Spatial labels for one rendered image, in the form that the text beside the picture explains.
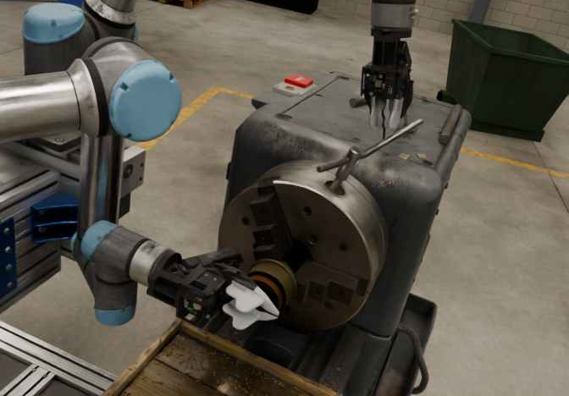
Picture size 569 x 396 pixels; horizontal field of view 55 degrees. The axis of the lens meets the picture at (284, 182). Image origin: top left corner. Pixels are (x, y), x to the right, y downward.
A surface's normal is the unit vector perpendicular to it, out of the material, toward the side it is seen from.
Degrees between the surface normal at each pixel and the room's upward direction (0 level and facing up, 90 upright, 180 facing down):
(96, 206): 89
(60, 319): 0
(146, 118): 89
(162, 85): 90
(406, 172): 34
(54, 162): 90
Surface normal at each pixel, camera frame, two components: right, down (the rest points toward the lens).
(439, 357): 0.18, -0.87
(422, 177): -0.07, -0.53
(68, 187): -0.36, 0.37
